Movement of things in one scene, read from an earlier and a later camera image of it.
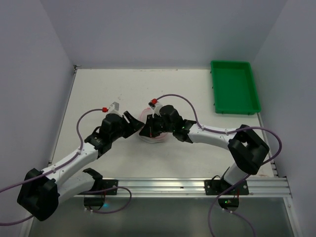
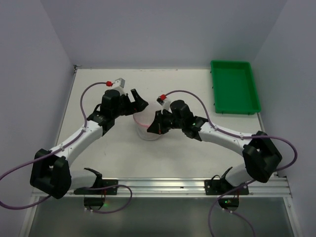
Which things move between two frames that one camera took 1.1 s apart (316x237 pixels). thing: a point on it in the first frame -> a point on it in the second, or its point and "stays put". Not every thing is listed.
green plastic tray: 235,91 stays put
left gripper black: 126,125 -> 130,104
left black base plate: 107,183 stays put
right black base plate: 216,186 stays put
